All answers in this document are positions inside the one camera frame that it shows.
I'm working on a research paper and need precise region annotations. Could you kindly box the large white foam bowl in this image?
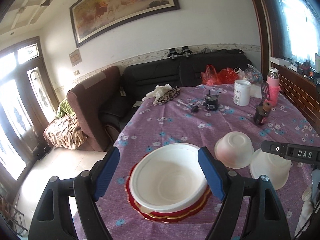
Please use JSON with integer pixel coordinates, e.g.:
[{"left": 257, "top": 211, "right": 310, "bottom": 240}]
[{"left": 129, "top": 143, "right": 208, "bottom": 213}]

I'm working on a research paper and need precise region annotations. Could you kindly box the small white upturned bowl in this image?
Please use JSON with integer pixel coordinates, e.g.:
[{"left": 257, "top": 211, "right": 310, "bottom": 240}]
[{"left": 214, "top": 132, "right": 254, "bottom": 169}]

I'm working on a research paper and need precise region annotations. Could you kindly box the brown patterned blanket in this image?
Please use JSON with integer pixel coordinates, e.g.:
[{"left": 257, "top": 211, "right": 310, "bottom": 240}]
[{"left": 43, "top": 114, "right": 87, "bottom": 150}]

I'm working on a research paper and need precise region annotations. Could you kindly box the dark jar red label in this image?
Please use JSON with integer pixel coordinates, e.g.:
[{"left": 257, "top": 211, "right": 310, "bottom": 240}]
[{"left": 253, "top": 101, "right": 272, "bottom": 126}]

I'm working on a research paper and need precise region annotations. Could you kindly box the red scalloped plate gold rim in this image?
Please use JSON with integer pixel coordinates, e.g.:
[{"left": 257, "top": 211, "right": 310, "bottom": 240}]
[{"left": 125, "top": 163, "right": 211, "bottom": 223}]

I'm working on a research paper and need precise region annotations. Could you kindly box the purple floral tablecloth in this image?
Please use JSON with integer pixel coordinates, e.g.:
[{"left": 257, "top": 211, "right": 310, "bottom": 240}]
[{"left": 97, "top": 85, "right": 319, "bottom": 239}]

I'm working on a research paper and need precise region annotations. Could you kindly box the black phone stand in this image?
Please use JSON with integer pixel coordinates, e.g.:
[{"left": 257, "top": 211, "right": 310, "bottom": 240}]
[{"left": 261, "top": 82, "right": 270, "bottom": 101}]

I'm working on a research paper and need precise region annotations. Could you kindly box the maroon armchair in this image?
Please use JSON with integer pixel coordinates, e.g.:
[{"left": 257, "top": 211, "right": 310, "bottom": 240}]
[{"left": 66, "top": 66, "right": 120, "bottom": 152}]

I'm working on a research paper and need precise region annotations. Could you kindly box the small black clip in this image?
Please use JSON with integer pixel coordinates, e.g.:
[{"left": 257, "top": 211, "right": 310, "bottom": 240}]
[{"left": 191, "top": 105, "right": 199, "bottom": 113}]

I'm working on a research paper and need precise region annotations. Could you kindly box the pink knit covered bottle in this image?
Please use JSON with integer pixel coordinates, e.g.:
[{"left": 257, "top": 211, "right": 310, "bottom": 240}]
[{"left": 266, "top": 67, "right": 280, "bottom": 107}]

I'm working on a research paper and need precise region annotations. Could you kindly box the small black round device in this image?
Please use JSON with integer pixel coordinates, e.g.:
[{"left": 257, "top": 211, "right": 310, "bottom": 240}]
[{"left": 203, "top": 90, "right": 219, "bottom": 111}]

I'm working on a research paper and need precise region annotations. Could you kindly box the white plastic canister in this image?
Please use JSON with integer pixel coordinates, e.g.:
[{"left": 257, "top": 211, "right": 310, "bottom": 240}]
[{"left": 233, "top": 80, "right": 251, "bottom": 106}]

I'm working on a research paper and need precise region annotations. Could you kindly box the leopard print pouch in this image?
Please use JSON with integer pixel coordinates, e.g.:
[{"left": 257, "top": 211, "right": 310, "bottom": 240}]
[{"left": 152, "top": 88, "right": 180, "bottom": 106}]

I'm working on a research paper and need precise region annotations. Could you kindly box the red plastic bag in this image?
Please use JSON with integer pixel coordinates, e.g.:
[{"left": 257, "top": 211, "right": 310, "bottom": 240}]
[{"left": 201, "top": 64, "right": 239, "bottom": 86}]

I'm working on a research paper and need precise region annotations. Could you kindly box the black sofa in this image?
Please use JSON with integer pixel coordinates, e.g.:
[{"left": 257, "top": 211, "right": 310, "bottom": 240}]
[{"left": 98, "top": 49, "right": 252, "bottom": 132}]

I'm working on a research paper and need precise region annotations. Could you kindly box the framed horse painting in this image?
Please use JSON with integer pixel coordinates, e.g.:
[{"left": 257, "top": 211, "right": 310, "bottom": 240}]
[{"left": 69, "top": 0, "right": 180, "bottom": 47}]

